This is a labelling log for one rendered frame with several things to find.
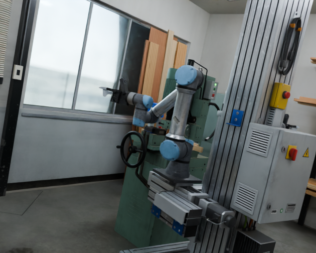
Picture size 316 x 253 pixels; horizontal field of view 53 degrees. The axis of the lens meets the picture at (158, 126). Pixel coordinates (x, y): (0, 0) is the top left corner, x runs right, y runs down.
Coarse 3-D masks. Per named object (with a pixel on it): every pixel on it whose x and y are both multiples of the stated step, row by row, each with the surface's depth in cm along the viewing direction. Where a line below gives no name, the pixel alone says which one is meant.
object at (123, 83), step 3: (123, 78) 199; (120, 81) 198; (123, 81) 198; (120, 84) 198; (123, 84) 197; (126, 84) 200; (123, 87) 197; (126, 87) 199; (123, 90) 196; (126, 90) 198; (123, 93) 196
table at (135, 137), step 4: (132, 136) 275; (136, 136) 271; (136, 140) 271; (140, 144) 254; (160, 144) 252; (148, 148) 247; (152, 148) 244; (156, 148) 247; (192, 152) 246; (196, 152) 250; (192, 156) 247; (196, 156) 251
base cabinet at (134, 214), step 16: (128, 160) 276; (128, 176) 275; (144, 176) 261; (128, 192) 273; (144, 192) 260; (128, 208) 272; (144, 208) 259; (128, 224) 271; (144, 224) 258; (160, 224) 258; (128, 240) 270; (144, 240) 257; (160, 240) 262; (176, 240) 279
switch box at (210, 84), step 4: (208, 80) 277; (208, 84) 277; (212, 84) 275; (216, 84) 279; (208, 88) 276; (212, 88) 276; (216, 88) 280; (208, 92) 276; (212, 92) 277; (204, 96) 279; (208, 96) 276; (212, 96) 279
